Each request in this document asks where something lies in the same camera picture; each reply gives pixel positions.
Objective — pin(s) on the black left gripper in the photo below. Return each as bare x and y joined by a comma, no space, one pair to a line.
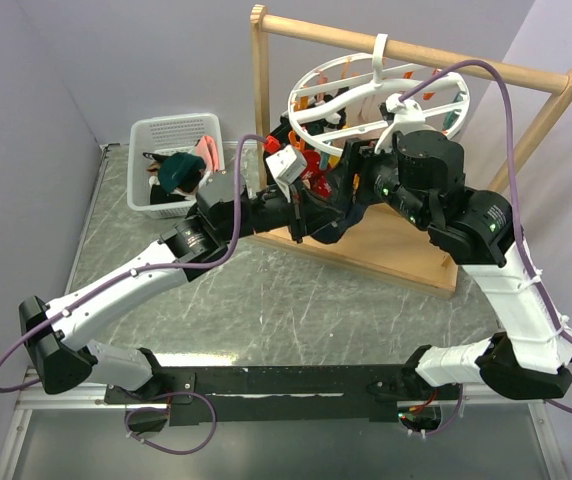
308,215

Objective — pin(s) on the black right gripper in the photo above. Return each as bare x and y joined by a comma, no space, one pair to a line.
358,156

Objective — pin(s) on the red snowflake sock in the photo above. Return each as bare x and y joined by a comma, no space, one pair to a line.
313,176

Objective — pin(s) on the white round clip hanger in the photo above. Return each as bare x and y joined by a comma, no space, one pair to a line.
345,98

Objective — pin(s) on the pink patterned sock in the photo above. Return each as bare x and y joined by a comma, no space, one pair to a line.
207,150

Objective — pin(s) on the teal green sock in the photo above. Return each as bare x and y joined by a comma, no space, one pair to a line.
181,171

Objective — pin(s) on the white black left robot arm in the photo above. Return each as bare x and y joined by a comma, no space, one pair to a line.
59,333

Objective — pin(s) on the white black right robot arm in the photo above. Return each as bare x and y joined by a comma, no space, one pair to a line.
528,358

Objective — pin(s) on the yellow plastic tray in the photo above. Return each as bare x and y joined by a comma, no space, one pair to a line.
333,160

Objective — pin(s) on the white plastic laundry basket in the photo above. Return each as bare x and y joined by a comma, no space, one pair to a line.
165,136

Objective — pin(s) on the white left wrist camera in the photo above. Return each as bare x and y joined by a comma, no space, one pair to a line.
286,165

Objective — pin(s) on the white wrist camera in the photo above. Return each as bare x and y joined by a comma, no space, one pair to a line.
286,165
407,117

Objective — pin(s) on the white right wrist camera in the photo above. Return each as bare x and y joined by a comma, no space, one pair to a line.
407,117

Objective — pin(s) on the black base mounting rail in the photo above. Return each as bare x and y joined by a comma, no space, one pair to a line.
283,393

